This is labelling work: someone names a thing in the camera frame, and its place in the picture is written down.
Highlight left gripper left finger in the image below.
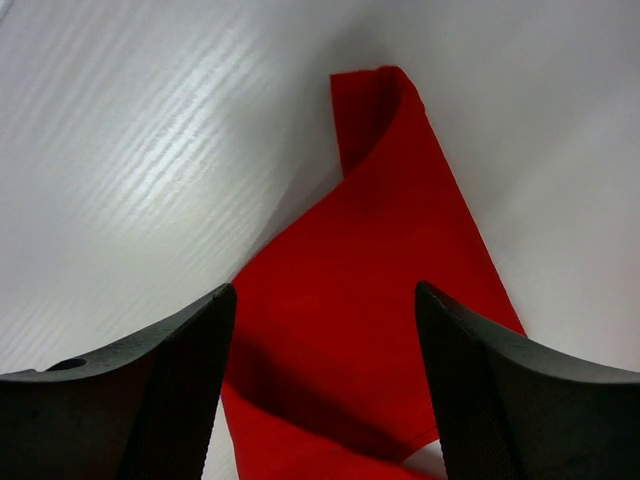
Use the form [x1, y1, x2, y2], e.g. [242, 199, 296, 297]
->
[1, 284, 237, 479]

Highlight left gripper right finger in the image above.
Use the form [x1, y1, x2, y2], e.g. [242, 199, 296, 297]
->
[415, 282, 639, 479]

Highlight red trousers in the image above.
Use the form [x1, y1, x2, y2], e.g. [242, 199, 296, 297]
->
[222, 66, 521, 479]

